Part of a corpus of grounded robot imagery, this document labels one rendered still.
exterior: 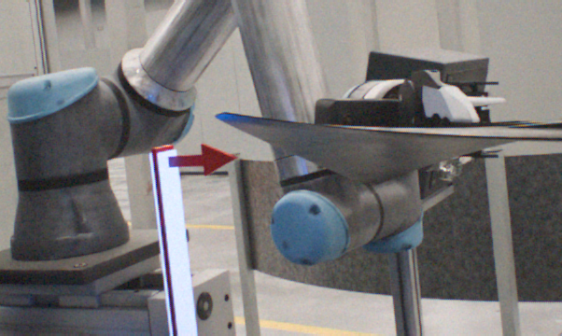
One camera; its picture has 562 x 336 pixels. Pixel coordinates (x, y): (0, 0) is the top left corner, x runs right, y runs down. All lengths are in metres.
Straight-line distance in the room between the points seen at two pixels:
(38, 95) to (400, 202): 0.47
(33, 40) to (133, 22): 4.66
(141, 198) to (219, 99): 3.84
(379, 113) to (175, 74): 0.40
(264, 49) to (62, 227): 0.38
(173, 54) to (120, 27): 6.18
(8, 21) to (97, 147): 1.53
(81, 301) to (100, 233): 0.09
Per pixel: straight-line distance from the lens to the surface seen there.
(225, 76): 10.86
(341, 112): 0.78
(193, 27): 1.10
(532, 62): 7.01
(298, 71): 0.86
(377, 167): 0.66
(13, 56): 2.62
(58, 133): 1.10
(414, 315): 1.15
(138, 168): 7.31
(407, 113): 0.79
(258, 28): 0.87
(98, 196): 1.12
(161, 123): 1.18
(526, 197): 2.38
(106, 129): 1.13
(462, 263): 2.46
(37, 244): 1.11
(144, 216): 7.36
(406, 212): 0.96
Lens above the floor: 1.24
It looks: 3 degrees down
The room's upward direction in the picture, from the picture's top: 6 degrees counter-clockwise
